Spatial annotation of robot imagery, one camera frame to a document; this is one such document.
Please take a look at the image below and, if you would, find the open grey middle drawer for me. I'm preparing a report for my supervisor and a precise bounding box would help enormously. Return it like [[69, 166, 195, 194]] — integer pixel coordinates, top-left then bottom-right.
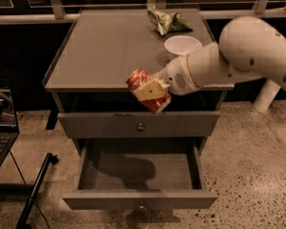
[[63, 137, 217, 210]]

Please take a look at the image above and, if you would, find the green chip bag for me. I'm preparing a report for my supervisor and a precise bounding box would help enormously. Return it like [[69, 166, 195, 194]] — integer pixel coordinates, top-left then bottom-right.
[[147, 10, 193, 36]]

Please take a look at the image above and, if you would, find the grey drawer cabinet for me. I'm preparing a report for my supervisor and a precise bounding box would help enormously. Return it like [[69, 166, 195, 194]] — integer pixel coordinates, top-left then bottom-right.
[[44, 10, 229, 145]]

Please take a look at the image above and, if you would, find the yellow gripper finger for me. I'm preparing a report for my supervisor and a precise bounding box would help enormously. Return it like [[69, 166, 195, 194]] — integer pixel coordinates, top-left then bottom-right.
[[133, 78, 170, 101]]

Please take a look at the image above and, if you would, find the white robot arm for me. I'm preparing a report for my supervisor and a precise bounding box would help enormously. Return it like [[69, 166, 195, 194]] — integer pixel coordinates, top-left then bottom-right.
[[133, 16, 286, 101]]

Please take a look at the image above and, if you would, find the white diagonal pole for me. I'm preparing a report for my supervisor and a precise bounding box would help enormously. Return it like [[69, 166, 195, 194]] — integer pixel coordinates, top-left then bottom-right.
[[254, 79, 280, 113]]

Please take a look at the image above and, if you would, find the white ceramic bowl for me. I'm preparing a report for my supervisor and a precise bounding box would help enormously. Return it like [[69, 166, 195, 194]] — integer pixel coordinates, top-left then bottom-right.
[[164, 35, 202, 55]]

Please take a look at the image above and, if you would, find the metal railing frame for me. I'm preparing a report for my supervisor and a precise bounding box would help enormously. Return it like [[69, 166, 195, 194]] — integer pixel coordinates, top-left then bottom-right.
[[0, 0, 286, 26]]

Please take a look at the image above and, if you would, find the grey top drawer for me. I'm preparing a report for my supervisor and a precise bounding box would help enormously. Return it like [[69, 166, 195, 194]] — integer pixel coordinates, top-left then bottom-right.
[[58, 111, 219, 138]]

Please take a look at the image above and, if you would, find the black stand pole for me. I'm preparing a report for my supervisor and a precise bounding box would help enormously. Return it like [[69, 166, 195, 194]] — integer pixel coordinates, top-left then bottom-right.
[[15, 153, 58, 229]]

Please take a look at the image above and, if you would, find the red coke can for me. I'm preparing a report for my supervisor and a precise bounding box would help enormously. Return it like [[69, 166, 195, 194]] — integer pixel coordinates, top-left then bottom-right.
[[127, 69, 171, 114]]

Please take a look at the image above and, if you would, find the black laptop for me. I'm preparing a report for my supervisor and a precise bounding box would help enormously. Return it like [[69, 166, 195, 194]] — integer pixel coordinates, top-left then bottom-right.
[[0, 79, 19, 166]]

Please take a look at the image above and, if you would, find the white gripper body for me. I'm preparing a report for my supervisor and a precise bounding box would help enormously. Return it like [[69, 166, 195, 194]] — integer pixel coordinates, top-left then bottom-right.
[[153, 56, 199, 95]]

